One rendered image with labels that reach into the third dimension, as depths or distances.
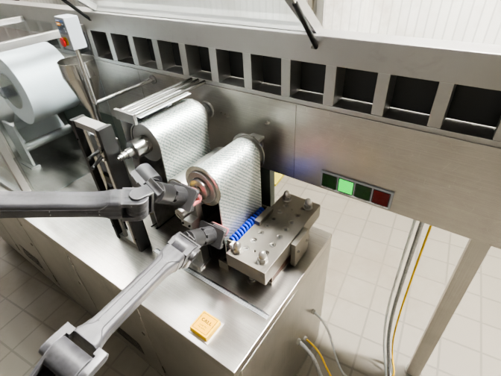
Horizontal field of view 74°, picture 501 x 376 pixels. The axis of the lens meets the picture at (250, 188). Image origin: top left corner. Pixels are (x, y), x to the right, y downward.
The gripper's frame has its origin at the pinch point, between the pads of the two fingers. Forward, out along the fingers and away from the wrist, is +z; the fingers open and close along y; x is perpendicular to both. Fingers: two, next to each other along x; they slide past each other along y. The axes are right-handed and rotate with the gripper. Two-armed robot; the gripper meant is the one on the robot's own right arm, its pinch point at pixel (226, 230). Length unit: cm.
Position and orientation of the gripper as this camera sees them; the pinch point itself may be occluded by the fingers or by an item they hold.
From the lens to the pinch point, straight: 118.7
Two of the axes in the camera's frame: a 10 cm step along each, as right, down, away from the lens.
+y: 8.1, 3.1, -4.9
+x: 2.5, -9.5, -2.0
